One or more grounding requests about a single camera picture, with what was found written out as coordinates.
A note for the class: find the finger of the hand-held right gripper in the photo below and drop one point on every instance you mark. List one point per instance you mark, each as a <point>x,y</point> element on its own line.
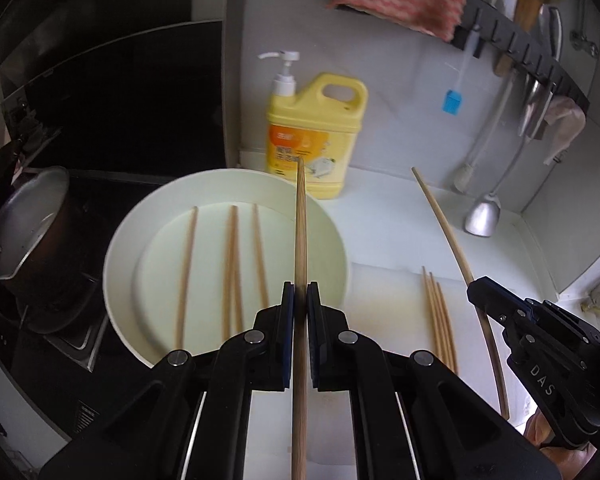
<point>500,302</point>

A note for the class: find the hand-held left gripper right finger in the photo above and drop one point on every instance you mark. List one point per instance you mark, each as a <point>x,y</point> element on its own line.
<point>313,320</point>

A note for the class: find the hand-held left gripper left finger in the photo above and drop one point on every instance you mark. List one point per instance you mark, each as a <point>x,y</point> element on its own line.
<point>289,320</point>

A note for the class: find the wooden chopstick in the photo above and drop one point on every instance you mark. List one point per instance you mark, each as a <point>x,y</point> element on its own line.
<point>187,280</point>
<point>229,270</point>
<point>442,220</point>
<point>440,320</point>
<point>260,255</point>
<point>435,320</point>
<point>300,220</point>
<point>446,320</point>

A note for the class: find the white round plate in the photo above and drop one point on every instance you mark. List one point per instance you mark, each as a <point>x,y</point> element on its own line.
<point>210,270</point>

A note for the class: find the person's right hand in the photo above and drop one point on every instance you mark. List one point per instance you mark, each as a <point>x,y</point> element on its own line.
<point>537,430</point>

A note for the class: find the steel ladle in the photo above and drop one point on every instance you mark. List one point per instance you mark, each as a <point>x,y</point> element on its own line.
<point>481,217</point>

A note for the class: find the white bottle brush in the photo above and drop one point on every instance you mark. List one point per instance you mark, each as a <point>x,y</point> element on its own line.
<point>464,177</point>

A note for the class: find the beige cloth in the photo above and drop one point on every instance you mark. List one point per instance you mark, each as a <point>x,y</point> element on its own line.
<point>562,125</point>

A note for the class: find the yellow dish soap bottle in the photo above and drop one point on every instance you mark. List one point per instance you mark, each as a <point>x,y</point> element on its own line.
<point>325,125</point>

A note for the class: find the steel kitchen tool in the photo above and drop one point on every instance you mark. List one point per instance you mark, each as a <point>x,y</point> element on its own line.
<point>535,105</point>

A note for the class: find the blue silicone brush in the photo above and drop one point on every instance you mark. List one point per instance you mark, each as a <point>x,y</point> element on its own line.
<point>452,102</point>

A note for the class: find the black gas stove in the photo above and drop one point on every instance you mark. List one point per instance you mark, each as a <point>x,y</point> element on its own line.
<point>65,330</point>

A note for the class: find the metal pipe fitting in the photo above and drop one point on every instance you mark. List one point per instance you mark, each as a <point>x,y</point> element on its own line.
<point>585,42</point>

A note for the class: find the steel cooking pot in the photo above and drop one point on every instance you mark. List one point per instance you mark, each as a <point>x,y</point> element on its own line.
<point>25,220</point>

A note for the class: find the black hanging rail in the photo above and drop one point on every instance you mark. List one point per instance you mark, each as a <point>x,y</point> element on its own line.
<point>517,35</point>

